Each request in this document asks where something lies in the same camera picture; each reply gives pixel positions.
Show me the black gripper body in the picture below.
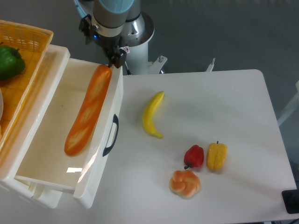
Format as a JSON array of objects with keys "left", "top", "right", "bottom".
[{"left": 79, "top": 14, "right": 127, "bottom": 65}]

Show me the long orange baguette bread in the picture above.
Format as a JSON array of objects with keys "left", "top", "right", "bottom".
[{"left": 64, "top": 65, "right": 112, "bottom": 156}]

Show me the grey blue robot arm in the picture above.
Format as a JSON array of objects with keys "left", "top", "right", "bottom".
[{"left": 74, "top": 0, "right": 141, "bottom": 68}]

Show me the open white upper drawer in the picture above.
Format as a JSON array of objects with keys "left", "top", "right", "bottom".
[{"left": 16, "top": 59, "right": 123, "bottom": 209}]

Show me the round knotted bread roll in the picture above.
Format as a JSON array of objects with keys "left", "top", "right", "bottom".
[{"left": 169, "top": 170, "right": 201, "bottom": 199}]

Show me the yellow banana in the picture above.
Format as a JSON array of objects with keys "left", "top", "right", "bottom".
[{"left": 142, "top": 91, "right": 164, "bottom": 139}]

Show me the yellow woven plastic basket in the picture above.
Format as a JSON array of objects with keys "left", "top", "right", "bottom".
[{"left": 0, "top": 20, "right": 53, "bottom": 145}]

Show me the green bell pepper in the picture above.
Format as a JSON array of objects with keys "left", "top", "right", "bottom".
[{"left": 0, "top": 45, "right": 25, "bottom": 81}]

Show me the red bell pepper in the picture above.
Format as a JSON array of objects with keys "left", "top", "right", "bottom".
[{"left": 183, "top": 145, "right": 204, "bottom": 169}]

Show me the yellow bell pepper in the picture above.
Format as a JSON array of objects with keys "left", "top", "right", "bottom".
[{"left": 206, "top": 141, "right": 228, "bottom": 171}]

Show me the black device at table edge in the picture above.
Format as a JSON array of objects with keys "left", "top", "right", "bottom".
[{"left": 282, "top": 189, "right": 299, "bottom": 214}]

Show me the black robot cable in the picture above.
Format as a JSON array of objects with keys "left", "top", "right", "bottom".
[{"left": 123, "top": 61, "right": 133, "bottom": 76}]

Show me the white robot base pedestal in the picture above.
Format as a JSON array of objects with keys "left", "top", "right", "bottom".
[{"left": 120, "top": 12, "right": 168, "bottom": 75}]

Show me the dark blue drawer handle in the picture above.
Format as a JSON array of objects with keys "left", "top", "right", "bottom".
[{"left": 102, "top": 114, "right": 119, "bottom": 157}]

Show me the white drawer cabinet frame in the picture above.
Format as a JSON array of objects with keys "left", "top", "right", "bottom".
[{"left": 0, "top": 45, "right": 70, "bottom": 208}]

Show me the white frame at right edge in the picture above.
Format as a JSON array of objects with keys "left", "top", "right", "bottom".
[{"left": 277, "top": 81, "right": 299, "bottom": 126}]

